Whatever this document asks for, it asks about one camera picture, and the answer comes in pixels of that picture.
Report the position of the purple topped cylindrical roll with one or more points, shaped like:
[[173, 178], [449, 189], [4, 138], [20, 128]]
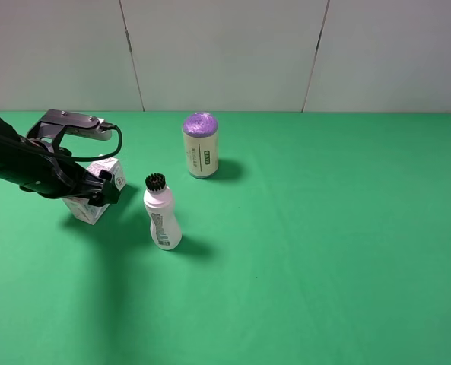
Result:
[[200, 137]]

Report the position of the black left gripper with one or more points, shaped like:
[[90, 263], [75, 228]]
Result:
[[51, 177]]

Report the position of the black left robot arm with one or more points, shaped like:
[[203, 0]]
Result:
[[11, 143]]

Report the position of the white bottle with brush cap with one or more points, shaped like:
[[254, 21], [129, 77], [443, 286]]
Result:
[[159, 203]]

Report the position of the white blue milk carton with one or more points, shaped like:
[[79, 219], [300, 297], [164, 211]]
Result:
[[91, 205]]

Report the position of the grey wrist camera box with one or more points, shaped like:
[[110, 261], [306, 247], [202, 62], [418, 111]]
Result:
[[55, 123]]

